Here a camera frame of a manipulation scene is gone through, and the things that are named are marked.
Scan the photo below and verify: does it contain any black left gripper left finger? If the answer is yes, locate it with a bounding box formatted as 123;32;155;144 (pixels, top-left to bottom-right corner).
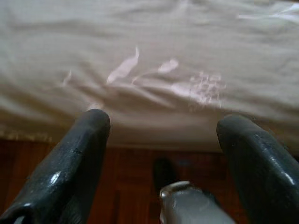
0;109;111;224

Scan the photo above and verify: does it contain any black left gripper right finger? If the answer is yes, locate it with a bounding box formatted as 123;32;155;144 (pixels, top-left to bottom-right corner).
216;113;299;224

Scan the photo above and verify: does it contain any silver robot left leg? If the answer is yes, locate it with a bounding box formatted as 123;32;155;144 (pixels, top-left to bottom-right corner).
159;180;226;224

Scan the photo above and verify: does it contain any black robot left foot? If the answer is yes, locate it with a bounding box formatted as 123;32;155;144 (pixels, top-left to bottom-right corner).
154;158;178;194

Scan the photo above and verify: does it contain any bed with beige floral sheet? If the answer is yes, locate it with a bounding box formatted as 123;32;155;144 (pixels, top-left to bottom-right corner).
0;0;299;156

